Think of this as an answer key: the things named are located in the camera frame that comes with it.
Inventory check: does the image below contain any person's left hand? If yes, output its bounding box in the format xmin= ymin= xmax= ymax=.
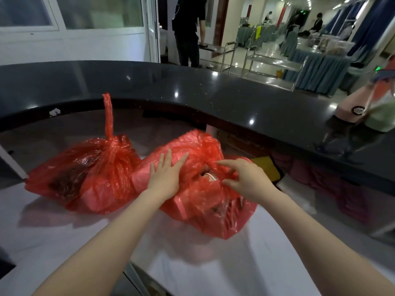
xmin=146 ymin=149 xmax=189 ymax=195

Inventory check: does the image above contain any person's right hand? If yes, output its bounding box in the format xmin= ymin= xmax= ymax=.
xmin=216 ymin=158 xmax=272 ymax=205

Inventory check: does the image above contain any red plastic bag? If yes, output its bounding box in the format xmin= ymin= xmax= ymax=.
xmin=25 ymin=93 xmax=142 ymax=215
xmin=132 ymin=129 xmax=258 ymax=240

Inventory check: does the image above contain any person's right forearm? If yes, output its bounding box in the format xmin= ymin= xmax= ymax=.
xmin=256 ymin=197 xmax=395 ymax=296

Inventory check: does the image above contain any person's left forearm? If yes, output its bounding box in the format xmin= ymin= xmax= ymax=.
xmin=31 ymin=188 xmax=174 ymax=296

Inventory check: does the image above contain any yellow flat item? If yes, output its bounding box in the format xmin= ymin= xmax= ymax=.
xmin=249 ymin=155 xmax=282 ymax=183

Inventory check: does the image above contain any tied red plastic bag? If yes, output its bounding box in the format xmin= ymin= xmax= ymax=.
xmin=25 ymin=93 xmax=142 ymax=215

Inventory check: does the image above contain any black curved counter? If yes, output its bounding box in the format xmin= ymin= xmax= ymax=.
xmin=0 ymin=60 xmax=395 ymax=188

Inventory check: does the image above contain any large metal trolley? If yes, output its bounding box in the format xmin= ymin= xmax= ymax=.
xmin=242 ymin=47 xmax=308 ymax=92

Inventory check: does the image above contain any small metal trolley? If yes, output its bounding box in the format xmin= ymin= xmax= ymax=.
xmin=220 ymin=41 xmax=257 ymax=74

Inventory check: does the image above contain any white door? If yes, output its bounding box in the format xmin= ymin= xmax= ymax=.
xmin=143 ymin=0 xmax=161 ymax=63

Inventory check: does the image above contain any blue-skirted table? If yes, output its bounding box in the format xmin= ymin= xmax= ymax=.
xmin=283 ymin=46 xmax=353 ymax=96

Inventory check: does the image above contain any pink bag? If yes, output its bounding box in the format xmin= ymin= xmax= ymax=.
xmin=335 ymin=81 xmax=376 ymax=124

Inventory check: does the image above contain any covered chair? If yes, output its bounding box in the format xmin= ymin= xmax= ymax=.
xmin=280 ymin=31 xmax=299 ymax=58

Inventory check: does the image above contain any white framed window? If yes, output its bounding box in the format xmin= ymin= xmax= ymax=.
xmin=0 ymin=0 xmax=147 ymax=39

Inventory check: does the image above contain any blue curtain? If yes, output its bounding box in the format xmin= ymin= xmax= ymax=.
xmin=350 ymin=0 xmax=395 ymax=59

